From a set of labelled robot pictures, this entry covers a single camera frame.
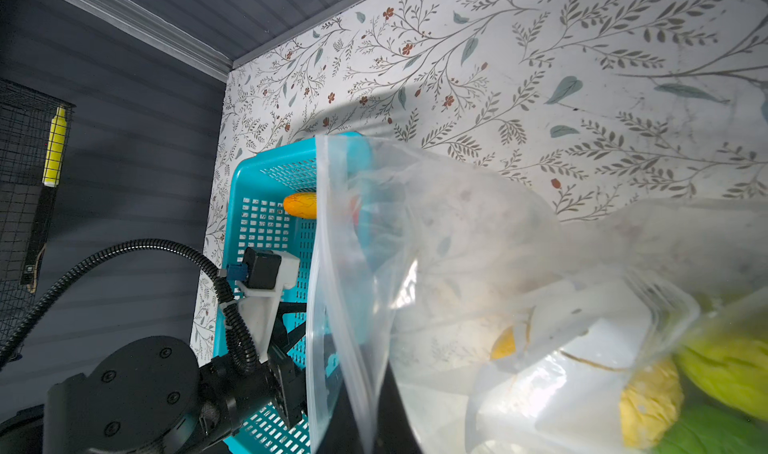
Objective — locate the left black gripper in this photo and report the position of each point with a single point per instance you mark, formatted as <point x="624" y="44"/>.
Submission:
<point x="238" y="384"/>

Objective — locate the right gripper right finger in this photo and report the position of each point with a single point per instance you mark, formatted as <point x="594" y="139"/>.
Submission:
<point x="394" y="434"/>

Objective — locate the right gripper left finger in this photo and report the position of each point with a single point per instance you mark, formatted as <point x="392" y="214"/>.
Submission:
<point x="342" y="435"/>

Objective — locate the clear zip top bag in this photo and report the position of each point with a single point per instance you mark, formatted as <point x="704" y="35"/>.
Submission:
<point x="447" y="255"/>

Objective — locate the orange yellow round fruit toy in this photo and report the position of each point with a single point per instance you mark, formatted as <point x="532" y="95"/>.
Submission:
<point x="505" y="345"/>

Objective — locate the pale yellow pear toy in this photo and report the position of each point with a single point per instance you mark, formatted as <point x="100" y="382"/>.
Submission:
<point x="650" y="404"/>

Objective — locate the green apple toy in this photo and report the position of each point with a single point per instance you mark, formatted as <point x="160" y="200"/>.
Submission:
<point x="706" y="429"/>

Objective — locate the green pear toy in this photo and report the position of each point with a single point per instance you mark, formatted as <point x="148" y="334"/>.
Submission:
<point x="730" y="368"/>

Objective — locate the teal plastic basket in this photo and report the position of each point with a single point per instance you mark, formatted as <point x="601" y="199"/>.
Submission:
<point x="256" y="218"/>

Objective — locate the orange mango toy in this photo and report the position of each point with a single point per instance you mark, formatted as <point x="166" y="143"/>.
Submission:
<point x="301" y="205"/>

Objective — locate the red strawberry toy upper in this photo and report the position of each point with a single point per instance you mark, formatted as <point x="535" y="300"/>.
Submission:
<point x="355" y="208"/>

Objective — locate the yellow black marker pen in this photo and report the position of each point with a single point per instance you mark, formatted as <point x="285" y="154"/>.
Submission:
<point x="51" y="176"/>

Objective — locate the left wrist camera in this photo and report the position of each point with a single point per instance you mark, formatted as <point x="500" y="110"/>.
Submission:
<point x="262" y="276"/>

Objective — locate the black wire basket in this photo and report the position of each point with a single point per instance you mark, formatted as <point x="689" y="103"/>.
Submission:
<point x="25" y="123"/>

